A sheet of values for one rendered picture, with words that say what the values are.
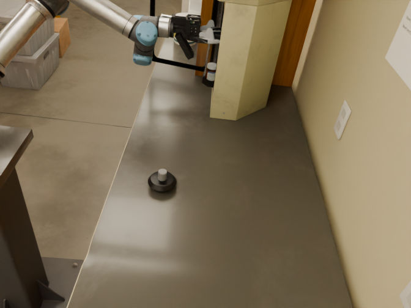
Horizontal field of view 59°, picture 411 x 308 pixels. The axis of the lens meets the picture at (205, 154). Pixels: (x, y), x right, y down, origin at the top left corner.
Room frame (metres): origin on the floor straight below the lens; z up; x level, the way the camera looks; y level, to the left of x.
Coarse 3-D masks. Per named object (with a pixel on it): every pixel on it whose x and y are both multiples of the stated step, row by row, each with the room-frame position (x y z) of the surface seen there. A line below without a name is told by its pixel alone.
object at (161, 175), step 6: (156, 174) 0.87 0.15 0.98; (162, 174) 0.84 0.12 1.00; (168, 174) 0.88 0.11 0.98; (150, 180) 0.84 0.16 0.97; (156, 180) 0.84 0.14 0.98; (162, 180) 0.84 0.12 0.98; (168, 180) 0.85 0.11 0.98; (174, 180) 0.86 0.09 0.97; (150, 186) 0.82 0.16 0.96; (156, 186) 0.82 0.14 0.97; (162, 186) 0.82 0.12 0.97; (168, 186) 0.83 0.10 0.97; (162, 192) 0.82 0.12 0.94
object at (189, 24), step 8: (176, 16) 1.43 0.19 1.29; (184, 16) 1.43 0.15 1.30; (192, 16) 1.45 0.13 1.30; (200, 16) 1.46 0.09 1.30; (176, 24) 1.42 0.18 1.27; (184, 24) 1.42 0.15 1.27; (192, 24) 1.42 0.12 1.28; (200, 24) 1.42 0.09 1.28; (176, 32) 1.42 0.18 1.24; (184, 32) 1.42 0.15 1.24; (192, 32) 1.41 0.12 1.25
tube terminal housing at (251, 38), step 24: (240, 0) 1.30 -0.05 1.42; (264, 0) 1.33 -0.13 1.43; (288, 0) 1.43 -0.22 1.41; (240, 24) 1.30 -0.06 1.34; (264, 24) 1.35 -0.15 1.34; (240, 48) 1.30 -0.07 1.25; (264, 48) 1.37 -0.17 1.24; (216, 72) 1.30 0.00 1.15; (240, 72) 1.30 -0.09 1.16; (264, 72) 1.40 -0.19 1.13; (216, 96) 1.30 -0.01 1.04; (240, 96) 1.31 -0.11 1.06; (264, 96) 1.43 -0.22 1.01
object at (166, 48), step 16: (160, 0) 1.65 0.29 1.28; (176, 0) 1.64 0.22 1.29; (192, 0) 1.63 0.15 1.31; (208, 0) 1.62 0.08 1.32; (160, 16) 1.65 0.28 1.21; (208, 16) 1.61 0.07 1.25; (160, 48) 1.65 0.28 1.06; (176, 48) 1.63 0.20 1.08; (192, 48) 1.62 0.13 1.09; (192, 64) 1.62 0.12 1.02
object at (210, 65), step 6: (216, 30) 1.48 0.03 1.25; (216, 36) 1.39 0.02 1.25; (210, 48) 1.41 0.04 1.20; (216, 48) 1.40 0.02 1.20; (210, 54) 1.41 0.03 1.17; (216, 54) 1.40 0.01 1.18; (210, 60) 1.40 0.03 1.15; (216, 60) 1.40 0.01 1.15; (210, 66) 1.40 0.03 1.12; (216, 66) 1.40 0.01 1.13; (204, 72) 1.42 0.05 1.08; (210, 72) 1.40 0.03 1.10; (210, 78) 1.40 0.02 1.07
